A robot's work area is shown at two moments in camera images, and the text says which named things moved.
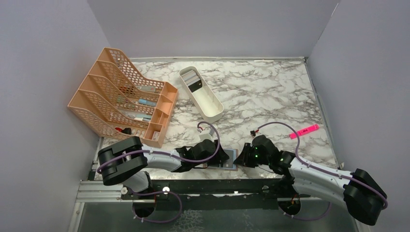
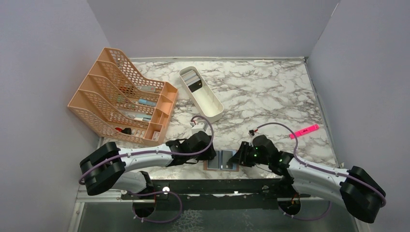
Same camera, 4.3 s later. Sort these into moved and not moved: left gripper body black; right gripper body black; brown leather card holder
Moved: left gripper body black
Not moved: right gripper body black; brown leather card holder
